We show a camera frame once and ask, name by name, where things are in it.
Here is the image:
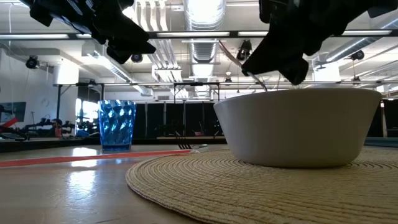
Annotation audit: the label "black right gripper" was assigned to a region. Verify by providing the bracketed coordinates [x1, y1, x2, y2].
[241, 0, 368, 86]

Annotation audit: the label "black metal table frame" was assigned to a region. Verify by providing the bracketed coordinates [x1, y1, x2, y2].
[0, 136, 398, 154]

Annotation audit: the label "black partition panels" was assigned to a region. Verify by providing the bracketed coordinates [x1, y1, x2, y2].
[133, 101, 223, 139]

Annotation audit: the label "round woven beige placemat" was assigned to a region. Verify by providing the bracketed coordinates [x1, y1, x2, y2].
[126, 146, 398, 224]

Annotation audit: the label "red slanted bar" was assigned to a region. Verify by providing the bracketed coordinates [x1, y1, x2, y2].
[0, 117, 19, 133]

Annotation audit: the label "white bowl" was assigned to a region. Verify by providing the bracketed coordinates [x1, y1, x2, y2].
[213, 87, 382, 169]

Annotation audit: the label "silver ceiling duct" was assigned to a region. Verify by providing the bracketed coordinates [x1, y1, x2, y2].
[183, 0, 227, 99]

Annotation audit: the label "black overhead beam with lights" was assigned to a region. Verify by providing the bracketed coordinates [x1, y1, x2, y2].
[0, 30, 398, 40]

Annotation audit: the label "tall black metal scaffold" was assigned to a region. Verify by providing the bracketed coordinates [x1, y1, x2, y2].
[55, 81, 105, 138]

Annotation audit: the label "background robot equipment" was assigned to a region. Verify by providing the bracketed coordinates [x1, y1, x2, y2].
[23, 114, 77, 138]

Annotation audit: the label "fork with blue handle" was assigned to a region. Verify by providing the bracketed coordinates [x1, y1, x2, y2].
[175, 135, 208, 151]

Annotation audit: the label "metal utensil with pink handle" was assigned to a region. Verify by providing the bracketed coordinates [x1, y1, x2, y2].
[218, 39, 268, 92]

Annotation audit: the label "blue faceted plastic cup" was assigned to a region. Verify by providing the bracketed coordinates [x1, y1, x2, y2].
[98, 99, 137, 152]

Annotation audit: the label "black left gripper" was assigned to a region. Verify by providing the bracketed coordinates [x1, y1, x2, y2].
[20, 0, 156, 65]

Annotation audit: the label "dark wall picture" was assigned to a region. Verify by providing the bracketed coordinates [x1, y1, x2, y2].
[0, 101, 27, 123]

